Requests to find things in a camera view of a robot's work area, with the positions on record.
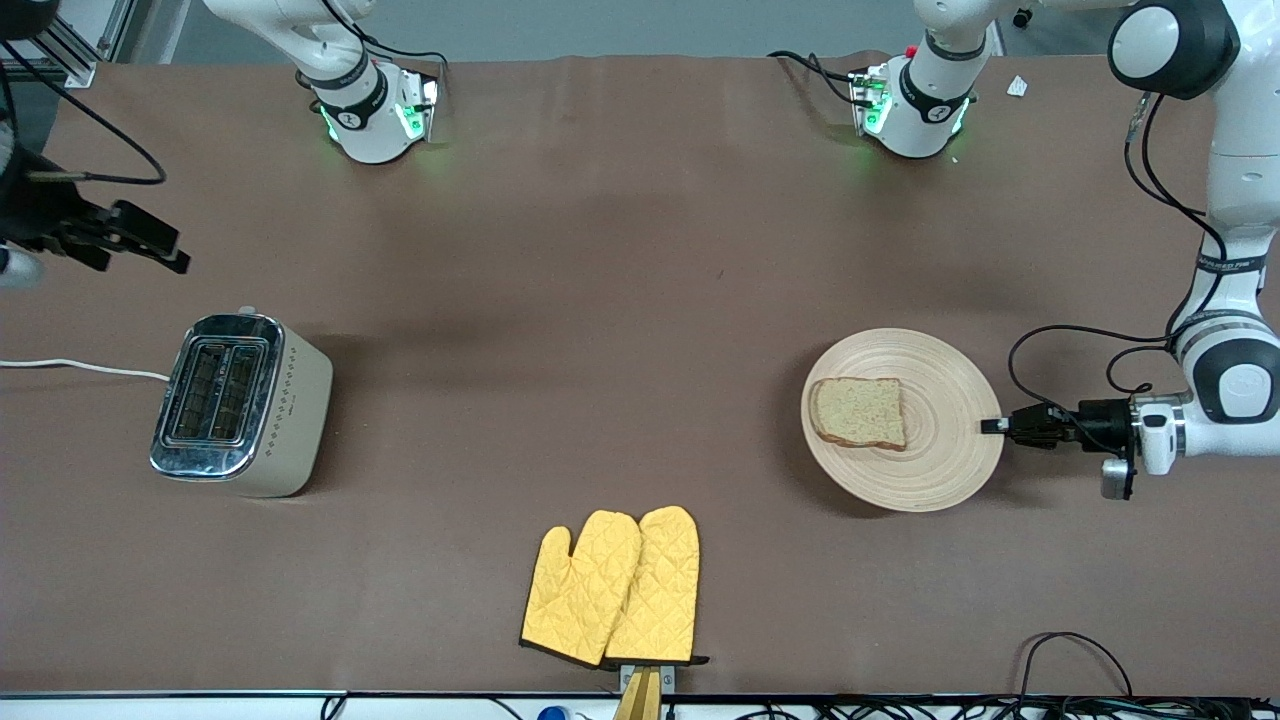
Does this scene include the right gripper grey cylinder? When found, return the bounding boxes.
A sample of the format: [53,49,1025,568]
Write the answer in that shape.
[0,250,46,293]

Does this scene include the white toaster power cord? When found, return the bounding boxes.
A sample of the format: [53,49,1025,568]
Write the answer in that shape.
[0,358,171,383]

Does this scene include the aluminium frame profile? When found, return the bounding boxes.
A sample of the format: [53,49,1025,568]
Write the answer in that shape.
[0,0,141,89]

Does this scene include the black right arm base cable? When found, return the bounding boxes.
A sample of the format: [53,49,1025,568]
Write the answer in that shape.
[320,0,448,71]

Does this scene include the brown bread slice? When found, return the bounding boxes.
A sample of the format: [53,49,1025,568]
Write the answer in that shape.
[808,377,908,452]

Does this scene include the chrome and beige toaster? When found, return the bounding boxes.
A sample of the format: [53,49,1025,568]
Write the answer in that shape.
[150,305,334,499]

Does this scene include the black cable loop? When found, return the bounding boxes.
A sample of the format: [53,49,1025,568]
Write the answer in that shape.
[1015,631,1136,701]

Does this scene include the round light wooden plate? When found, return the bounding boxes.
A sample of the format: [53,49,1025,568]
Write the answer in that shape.
[800,328,1005,513]

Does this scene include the black left arm base cable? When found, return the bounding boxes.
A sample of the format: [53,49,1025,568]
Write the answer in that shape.
[768,50,863,106]

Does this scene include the black arm base cable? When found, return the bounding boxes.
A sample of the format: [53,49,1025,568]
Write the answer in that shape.
[320,0,448,71]
[768,50,863,106]

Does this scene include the wooden stick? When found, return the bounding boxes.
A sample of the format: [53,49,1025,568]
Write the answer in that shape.
[612,666,664,720]

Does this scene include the yellow quilted oven mitt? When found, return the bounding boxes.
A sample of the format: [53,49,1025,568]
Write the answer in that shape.
[603,505,711,668]
[519,510,643,668]

